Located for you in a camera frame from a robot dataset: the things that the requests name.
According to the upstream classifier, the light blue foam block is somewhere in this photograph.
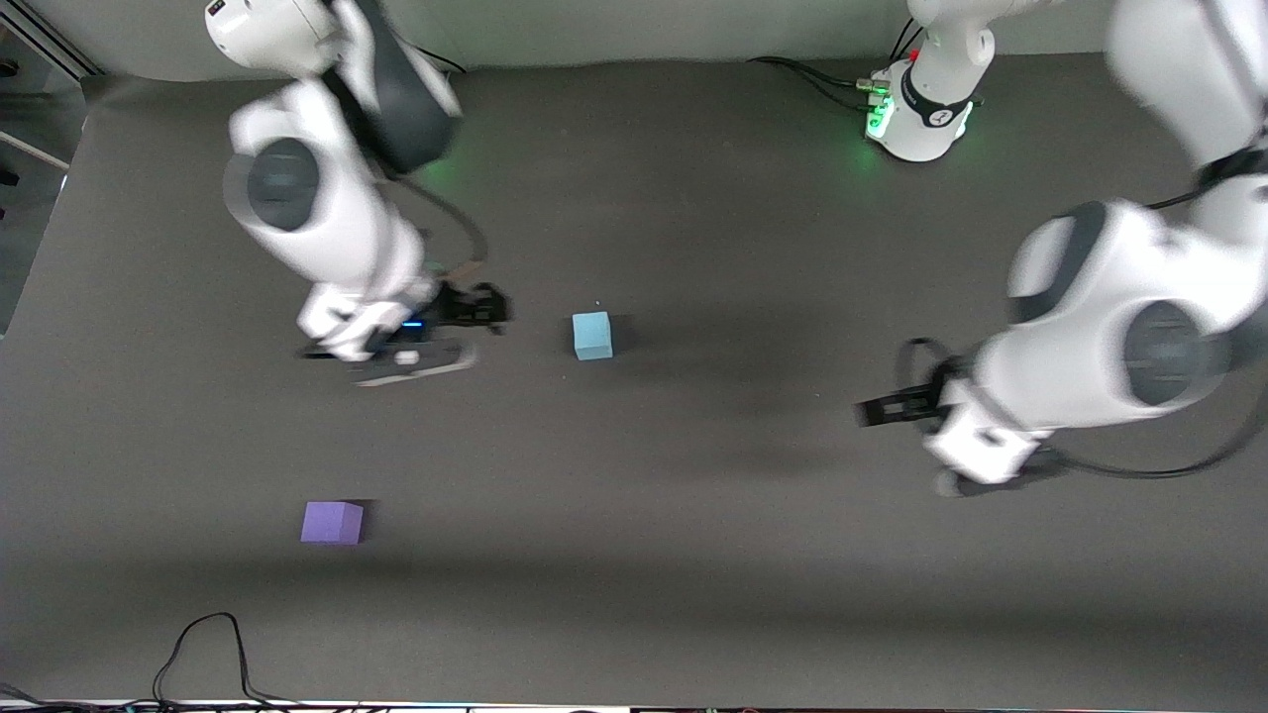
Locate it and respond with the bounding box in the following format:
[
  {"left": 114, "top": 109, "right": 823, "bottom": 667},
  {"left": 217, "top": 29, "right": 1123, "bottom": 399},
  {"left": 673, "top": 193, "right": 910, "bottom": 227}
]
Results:
[{"left": 572, "top": 311, "right": 615, "bottom": 361}]

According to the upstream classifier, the purple foam block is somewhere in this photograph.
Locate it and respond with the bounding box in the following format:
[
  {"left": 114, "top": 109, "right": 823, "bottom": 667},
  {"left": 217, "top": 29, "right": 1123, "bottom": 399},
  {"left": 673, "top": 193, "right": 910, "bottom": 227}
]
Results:
[{"left": 300, "top": 500, "right": 365, "bottom": 546}]

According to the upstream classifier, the dark grey table mat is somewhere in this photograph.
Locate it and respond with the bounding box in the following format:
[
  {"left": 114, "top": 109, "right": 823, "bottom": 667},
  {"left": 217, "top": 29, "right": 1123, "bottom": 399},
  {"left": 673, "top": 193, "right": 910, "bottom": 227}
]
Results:
[{"left": 0, "top": 40, "right": 1268, "bottom": 706}]

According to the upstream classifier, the black right arm wrist cable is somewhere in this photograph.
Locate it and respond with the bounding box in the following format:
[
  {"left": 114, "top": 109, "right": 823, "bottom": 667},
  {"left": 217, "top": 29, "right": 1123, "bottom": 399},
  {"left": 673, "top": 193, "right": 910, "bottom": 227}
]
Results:
[{"left": 401, "top": 178, "right": 492, "bottom": 290}]

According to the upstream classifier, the black right arm base cable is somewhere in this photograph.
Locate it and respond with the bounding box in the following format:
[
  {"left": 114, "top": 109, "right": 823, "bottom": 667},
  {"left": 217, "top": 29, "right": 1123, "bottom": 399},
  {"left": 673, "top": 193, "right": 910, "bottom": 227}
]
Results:
[{"left": 404, "top": 44, "right": 469, "bottom": 76}]

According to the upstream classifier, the black arm base cable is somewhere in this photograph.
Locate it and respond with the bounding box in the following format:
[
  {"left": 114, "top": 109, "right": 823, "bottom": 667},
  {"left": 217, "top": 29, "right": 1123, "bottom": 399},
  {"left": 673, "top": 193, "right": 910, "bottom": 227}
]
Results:
[
  {"left": 404, "top": 44, "right": 469, "bottom": 76},
  {"left": 746, "top": 55, "right": 885, "bottom": 112}
]

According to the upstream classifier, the black left arm base cable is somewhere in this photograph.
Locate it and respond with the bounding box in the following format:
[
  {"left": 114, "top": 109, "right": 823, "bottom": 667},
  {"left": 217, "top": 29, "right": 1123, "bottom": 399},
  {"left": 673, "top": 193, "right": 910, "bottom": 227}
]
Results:
[{"left": 746, "top": 55, "right": 885, "bottom": 112}]

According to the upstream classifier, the black looped table cable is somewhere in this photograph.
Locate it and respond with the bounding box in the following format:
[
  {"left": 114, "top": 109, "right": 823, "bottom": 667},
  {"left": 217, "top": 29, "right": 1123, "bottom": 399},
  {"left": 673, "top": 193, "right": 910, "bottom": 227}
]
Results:
[{"left": 152, "top": 612, "right": 298, "bottom": 710}]

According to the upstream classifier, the aluminium frame bar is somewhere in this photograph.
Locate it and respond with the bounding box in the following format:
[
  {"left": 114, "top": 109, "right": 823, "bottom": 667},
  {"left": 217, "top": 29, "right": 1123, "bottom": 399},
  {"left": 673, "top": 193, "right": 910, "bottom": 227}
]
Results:
[{"left": 0, "top": 0, "right": 104, "bottom": 80}]

